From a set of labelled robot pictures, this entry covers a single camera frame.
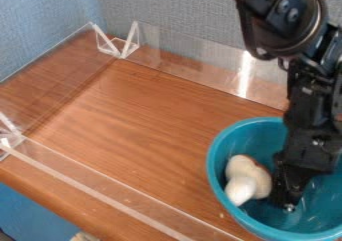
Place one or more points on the clear acrylic front panel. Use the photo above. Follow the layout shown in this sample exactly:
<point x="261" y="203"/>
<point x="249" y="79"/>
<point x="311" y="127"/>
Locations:
<point x="141" y="207"/>

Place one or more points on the blue plastic bowl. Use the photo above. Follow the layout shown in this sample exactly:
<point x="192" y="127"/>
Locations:
<point x="315" y="221"/>

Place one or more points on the clear acrylic back panel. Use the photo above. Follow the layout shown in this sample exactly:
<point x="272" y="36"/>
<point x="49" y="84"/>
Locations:
<point x="208" y="63"/>

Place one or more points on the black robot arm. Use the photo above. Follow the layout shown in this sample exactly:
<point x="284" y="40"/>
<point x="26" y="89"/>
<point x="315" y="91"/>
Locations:
<point x="290" y="30"/>

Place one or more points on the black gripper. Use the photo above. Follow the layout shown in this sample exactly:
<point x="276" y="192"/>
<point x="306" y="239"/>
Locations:
<point x="310" y="152"/>

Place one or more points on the white brown toy mushroom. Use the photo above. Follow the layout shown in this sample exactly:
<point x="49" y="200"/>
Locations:
<point x="248" y="180"/>

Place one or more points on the clear acrylic left panel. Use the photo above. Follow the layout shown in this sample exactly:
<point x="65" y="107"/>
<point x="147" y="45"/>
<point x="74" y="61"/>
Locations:
<point x="65" y="65"/>

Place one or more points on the clear acrylic panel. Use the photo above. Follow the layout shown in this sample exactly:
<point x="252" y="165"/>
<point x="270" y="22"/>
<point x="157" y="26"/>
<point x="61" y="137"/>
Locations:
<point x="65" y="65"/>
<point x="141" y="207"/>
<point x="208" y="63"/>

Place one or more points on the clear acrylic corner bracket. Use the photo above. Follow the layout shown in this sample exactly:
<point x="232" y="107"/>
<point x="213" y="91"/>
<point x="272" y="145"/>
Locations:
<point x="116" y="42"/>

